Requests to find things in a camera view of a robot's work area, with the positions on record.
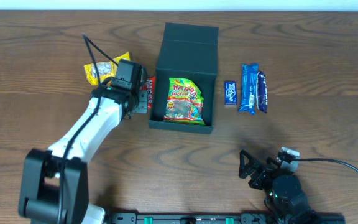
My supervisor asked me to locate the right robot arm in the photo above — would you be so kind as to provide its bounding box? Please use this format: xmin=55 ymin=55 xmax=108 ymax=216
xmin=239 ymin=147 xmax=324 ymax=223

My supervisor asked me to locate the red Hacks candy bag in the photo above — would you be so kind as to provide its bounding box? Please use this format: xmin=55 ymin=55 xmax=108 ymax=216
xmin=140 ymin=77 xmax=156 ymax=109

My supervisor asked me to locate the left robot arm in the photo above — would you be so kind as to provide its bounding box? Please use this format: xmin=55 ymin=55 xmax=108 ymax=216
xmin=18 ymin=60 xmax=147 ymax=223

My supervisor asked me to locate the left black cable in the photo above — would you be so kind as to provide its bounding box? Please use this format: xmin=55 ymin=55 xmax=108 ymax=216
xmin=57 ymin=32 xmax=119 ymax=224

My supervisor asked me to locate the Haribo worms candy bag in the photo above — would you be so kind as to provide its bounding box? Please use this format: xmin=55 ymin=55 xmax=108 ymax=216
xmin=163 ymin=78 xmax=205 ymax=126

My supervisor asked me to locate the blue Eclipse mint tin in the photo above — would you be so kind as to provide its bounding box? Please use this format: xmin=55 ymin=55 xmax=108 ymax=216
xmin=224 ymin=81 xmax=237 ymax=105

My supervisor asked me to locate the yellow Hacks candy bag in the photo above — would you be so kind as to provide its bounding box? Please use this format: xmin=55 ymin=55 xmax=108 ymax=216
xmin=83 ymin=52 xmax=131 ymax=85

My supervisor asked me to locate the black mounting rail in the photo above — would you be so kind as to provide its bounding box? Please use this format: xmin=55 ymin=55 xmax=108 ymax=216
xmin=104 ymin=212 xmax=346 ymax=224

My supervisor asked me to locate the blue cookie pack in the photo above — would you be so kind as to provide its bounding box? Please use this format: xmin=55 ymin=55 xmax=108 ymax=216
xmin=239 ymin=63 xmax=259 ymax=115

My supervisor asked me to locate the dark purple chocolate bar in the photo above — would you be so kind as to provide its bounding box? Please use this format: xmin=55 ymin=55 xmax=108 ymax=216
xmin=257 ymin=72 xmax=268 ymax=113

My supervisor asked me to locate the dark green open box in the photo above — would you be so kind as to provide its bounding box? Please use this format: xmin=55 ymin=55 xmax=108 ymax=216
xmin=149 ymin=22 xmax=219 ymax=134

